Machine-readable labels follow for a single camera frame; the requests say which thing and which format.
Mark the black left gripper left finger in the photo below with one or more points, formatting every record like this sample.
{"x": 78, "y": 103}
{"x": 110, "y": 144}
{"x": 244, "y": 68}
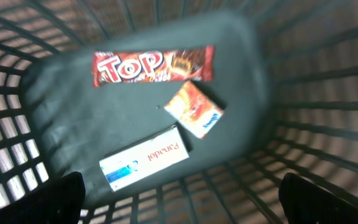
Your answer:
{"x": 59, "y": 201}

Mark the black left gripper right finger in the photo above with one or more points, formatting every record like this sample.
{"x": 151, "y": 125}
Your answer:
{"x": 304, "y": 202}

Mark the white Panadol box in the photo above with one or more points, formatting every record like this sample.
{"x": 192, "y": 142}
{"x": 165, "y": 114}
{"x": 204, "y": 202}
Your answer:
{"x": 144, "y": 159}

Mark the orange small box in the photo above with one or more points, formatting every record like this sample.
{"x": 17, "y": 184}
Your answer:
{"x": 194, "y": 110}

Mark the red Top chocolate bar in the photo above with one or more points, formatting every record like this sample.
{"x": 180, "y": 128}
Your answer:
{"x": 153, "y": 66}

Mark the grey plastic basket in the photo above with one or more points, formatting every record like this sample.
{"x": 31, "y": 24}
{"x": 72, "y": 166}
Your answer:
{"x": 285, "y": 74}

